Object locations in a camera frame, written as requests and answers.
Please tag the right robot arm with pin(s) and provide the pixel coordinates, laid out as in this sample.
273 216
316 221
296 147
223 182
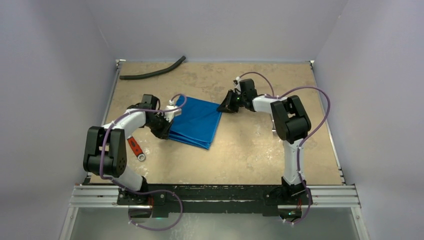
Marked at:
290 121

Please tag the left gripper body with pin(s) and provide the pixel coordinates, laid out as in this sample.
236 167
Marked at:
159 125

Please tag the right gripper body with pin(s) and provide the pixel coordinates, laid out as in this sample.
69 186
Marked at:
231 104

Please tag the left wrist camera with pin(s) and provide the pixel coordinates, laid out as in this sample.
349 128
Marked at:
171 111

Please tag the red handled wrench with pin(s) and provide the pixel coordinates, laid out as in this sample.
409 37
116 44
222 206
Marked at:
136 149

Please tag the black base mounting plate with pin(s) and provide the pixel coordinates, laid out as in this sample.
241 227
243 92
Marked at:
267 200

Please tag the blue cloth napkin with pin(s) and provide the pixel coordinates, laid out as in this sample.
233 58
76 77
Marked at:
197 124

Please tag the aluminium frame rail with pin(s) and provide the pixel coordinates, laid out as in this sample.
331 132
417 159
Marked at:
320 196

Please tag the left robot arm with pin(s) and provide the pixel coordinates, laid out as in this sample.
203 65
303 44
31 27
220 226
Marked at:
105 153

